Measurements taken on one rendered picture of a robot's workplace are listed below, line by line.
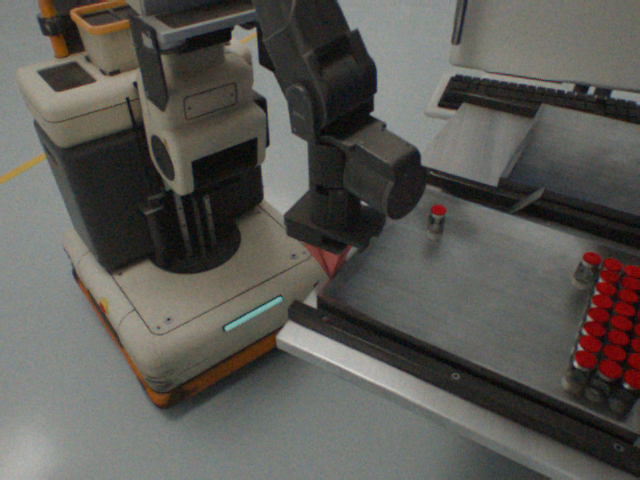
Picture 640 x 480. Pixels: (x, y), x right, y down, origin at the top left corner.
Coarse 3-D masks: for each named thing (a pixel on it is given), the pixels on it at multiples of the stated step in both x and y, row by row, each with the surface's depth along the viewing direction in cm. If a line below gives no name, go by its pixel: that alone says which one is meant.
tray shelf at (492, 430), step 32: (448, 128) 98; (480, 128) 98; (512, 128) 98; (448, 160) 90; (480, 160) 90; (544, 224) 78; (320, 288) 69; (288, 320) 65; (320, 352) 61; (352, 352) 61; (384, 384) 58; (416, 384) 58; (448, 416) 56; (480, 416) 55; (512, 448) 53; (544, 448) 53
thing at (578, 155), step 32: (544, 128) 97; (576, 128) 97; (608, 128) 94; (512, 160) 84; (544, 160) 90; (576, 160) 90; (608, 160) 90; (544, 192) 79; (576, 192) 83; (608, 192) 83
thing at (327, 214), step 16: (320, 192) 57; (336, 192) 56; (304, 208) 63; (320, 208) 58; (336, 208) 58; (352, 208) 59; (368, 208) 63; (304, 224) 61; (320, 224) 60; (336, 224) 59; (352, 224) 60; (368, 224) 60; (384, 224) 62; (352, 240) 58; (368, 240) 59
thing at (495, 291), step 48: (432, 192) 78; (384, 240) 75; (432, 240) 75; (480, 240) 75; (528, 240) 75; (576, 240) 71; (336, 288) 67; (384, 288) 68; (432, 288) 68; (480, 288) 68; (528, 288) 68; (384, 336) 61; (432, 336) 63; (480, 336) 63; (528, 336) 63; (528, 384) 54; (624, 432) 51
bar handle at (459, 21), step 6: (462, 0) 119; (468, 0) 119; (462, 6) 119; (456, 12) 121; (462, 12) 120; (456, 18) 122; (462, 18) 121; (456, 24) 122; (462, 24) 122; (456, 30) 123; (462, 30) 123; (456, 36) 124; (462, 36) 124; (450, 42) 126; (456, 42) 125
